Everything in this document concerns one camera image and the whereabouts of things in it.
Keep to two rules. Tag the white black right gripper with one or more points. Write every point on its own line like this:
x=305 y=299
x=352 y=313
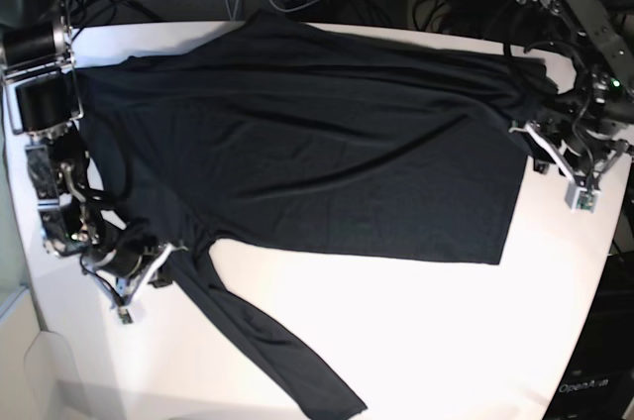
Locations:
x=124 y=273

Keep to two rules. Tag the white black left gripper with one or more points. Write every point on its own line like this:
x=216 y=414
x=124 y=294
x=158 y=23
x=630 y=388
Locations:
x=579 y=155

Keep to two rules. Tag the black long sleeve shirt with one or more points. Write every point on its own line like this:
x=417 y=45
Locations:
x=284 y=136

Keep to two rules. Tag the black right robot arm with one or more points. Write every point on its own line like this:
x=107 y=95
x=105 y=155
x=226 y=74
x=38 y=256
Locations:
x=285 y=136

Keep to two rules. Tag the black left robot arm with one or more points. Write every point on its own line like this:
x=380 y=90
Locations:
x=38 y=64

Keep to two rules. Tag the black OpenArm case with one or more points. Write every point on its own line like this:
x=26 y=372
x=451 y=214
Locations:
x=598 y=381

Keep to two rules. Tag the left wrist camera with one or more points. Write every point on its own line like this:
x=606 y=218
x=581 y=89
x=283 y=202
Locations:
x=124 y=314

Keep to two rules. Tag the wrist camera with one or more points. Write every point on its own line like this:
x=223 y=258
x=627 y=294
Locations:
x=124 y=314
x=581 y=198

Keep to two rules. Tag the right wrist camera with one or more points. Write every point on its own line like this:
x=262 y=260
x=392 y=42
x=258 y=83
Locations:
x=581 y=198

